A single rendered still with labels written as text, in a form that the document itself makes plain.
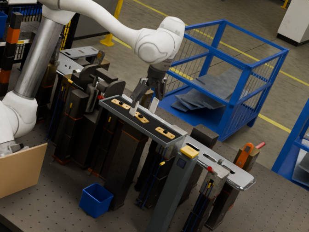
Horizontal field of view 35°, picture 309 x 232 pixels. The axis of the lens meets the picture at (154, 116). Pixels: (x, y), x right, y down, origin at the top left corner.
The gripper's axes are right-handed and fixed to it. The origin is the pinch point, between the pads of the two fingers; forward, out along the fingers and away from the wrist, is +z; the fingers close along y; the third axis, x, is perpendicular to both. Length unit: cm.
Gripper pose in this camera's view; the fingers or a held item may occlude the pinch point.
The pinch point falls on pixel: (143, 109)
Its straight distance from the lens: 205.2
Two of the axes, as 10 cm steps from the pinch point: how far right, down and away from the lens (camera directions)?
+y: 7.1, -0.8, 6.9
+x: -6.2, -5.3, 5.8
